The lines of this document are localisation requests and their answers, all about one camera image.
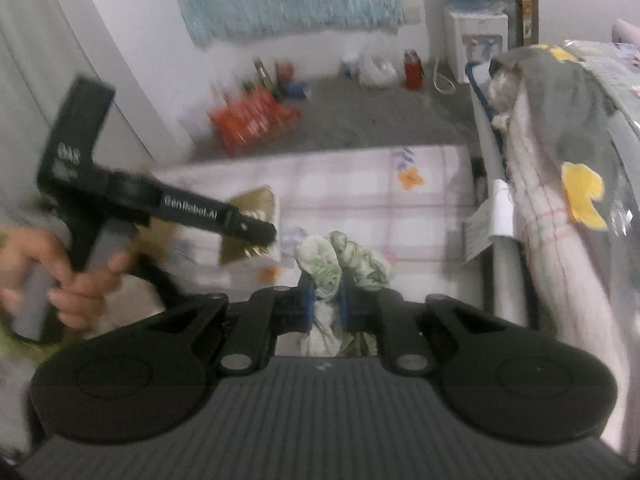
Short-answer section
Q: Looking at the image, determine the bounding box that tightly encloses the green white scrunchie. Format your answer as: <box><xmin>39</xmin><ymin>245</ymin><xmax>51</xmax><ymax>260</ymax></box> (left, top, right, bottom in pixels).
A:
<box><xmin>294</xmin><ymin>230</ymin><xmax>397</xmax><ymax>357</ymax></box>

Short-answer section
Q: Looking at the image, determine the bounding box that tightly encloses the cream quilted blanket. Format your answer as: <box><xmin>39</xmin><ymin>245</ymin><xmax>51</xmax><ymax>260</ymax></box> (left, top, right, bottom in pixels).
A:
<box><xmin>489</xmin><ymin>67</ymin><xmax>631</xmax><ymax>376</ymax></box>

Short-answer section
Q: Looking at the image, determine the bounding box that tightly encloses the person's left hand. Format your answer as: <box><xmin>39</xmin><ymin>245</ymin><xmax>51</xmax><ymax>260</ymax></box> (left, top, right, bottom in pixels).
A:
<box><xmin>0</xmin><ymin>226</ymin><xmax>133</xmax><ymax>331</ymax></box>

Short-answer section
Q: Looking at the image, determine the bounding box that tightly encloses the red thermos flask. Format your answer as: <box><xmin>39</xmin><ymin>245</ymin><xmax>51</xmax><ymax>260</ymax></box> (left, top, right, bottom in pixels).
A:
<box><xmin>403</xmin><ymin>50</ymin><xmax>424</xmax><ymax>90</ymax></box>

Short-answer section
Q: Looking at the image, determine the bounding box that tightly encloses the white water dispenser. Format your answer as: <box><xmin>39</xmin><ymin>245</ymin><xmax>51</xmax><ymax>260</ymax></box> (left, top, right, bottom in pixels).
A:
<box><xmin>444</xmin><ymin>6</ymin><xmax>509</xmax><ymax>84</ymax></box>

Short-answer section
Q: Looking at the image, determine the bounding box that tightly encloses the patterned tall board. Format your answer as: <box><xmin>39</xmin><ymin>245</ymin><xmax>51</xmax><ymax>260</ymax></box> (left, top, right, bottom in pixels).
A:
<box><xmin>514</xmin><ymin>0</ymin><xmax>539</xmax><ymax>52</ymax></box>

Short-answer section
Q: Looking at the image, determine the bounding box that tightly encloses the grey blanket yellow flower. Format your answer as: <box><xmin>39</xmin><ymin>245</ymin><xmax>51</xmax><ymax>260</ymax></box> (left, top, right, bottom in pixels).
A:
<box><xmin>492</xmin><ymin>40</ymin><xmax>640</xmax><ymax>233</ymax></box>

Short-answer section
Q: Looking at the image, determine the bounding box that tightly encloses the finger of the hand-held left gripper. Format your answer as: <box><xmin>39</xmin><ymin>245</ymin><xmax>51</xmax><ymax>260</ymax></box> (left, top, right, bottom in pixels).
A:
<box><xmin>227</xmin><ymin>206</ymin><xmax>279</xmax><ymax>257</ymax></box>

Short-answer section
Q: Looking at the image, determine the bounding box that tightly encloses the small gold white box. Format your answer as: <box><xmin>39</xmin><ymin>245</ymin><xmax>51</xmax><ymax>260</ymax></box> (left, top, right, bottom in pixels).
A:
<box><xmin>217</xmin><ymin>185</ymin><xmax>280</xmax><ymax>267</ymax></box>

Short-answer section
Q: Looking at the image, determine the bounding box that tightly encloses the white plastic bag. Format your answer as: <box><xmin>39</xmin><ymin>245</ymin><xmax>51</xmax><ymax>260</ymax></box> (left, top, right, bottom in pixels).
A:
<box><xmin>360</xmin><ymin>52</ymin><xmax>399</xmax><ymax>87</ymax></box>

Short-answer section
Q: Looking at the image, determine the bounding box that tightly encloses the person's left forearm green sleeve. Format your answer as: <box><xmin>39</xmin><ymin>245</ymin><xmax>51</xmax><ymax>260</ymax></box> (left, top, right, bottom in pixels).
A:
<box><xmin>0</xmin><ymin>329</ymin><xmax>51</xmax><ymax>362</ymax></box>

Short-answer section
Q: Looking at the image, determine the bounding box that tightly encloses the dark glass bottle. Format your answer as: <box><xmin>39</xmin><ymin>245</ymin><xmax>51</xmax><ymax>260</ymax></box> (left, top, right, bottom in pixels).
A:
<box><xmin>252</xmin><ymin>57</ymin><xmax>274</xmax><ymax>92</ymax></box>

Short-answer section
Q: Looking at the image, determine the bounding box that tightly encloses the white cable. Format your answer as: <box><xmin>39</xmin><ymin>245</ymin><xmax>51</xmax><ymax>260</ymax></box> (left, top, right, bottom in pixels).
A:
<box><xmin>432</xmin><ymin>57</ymin><xmax>457</xmax><ymax>94</ymax></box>

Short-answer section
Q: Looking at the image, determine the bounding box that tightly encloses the white paper tag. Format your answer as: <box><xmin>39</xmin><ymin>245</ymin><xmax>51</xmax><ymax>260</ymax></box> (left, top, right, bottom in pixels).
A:
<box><xmin>462</xmin><ymin>179</ymin><xmax>516</xmax><ymax>264</ymax></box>

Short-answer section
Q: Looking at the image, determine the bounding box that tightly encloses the red snack bag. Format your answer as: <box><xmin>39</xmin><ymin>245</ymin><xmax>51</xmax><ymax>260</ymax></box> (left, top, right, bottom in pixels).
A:
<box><xmin>209</xmin><ymin>90</ymin><xmax>302</xmax><ymax>154</ymax></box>

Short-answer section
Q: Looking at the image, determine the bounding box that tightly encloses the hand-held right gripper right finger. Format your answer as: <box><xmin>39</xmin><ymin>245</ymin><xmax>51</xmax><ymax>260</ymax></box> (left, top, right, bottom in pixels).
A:
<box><xmin>337</xmin><ymin>272</ymin><xmax>507</xmax><ymax>376</ymax></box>

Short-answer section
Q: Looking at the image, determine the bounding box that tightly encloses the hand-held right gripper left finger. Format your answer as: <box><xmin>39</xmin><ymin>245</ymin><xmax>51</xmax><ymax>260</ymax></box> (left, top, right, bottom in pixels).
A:
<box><xmin>164</xmin><ymin>270</ymin><xmax>317</xmax><ymax>376</ymax></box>

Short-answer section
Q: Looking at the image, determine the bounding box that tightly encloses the checked floral bed sheet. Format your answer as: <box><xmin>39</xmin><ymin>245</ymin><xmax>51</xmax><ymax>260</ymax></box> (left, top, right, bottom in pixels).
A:
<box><xmin>149</xmin><ymin>145</ymin><xmax>479</xmax><ymax>307</ymax></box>

